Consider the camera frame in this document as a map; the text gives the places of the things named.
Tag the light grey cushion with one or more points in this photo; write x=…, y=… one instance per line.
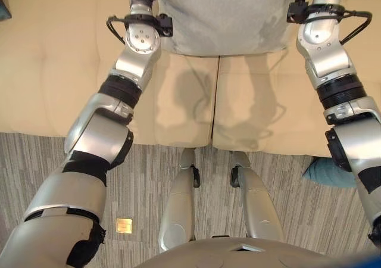
x=223, y=18

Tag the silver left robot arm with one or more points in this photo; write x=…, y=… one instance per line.
x=89, y=143

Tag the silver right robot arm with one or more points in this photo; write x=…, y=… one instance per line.
x=333, y=56

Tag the beige sofa seat cushion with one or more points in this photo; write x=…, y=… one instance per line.
x=59, y=86
x=268, y=107

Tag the beige sofa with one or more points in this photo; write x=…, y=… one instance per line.
x=44, y=71

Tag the dark teal cushion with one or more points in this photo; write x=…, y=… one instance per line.
x=4, y=9

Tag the silver left robot leg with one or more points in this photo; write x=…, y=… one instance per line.
x=178, y=202

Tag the brass floor socket plate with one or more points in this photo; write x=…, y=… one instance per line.
x=124, y=225

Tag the grey robot torso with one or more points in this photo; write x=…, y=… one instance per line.
x=238, y=257

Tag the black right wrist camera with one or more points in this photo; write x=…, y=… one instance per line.
x=297, y=10

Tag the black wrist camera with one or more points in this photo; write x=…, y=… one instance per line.
x=164, y=24
x=297, y=10

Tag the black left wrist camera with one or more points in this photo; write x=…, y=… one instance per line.
x=164, y=24

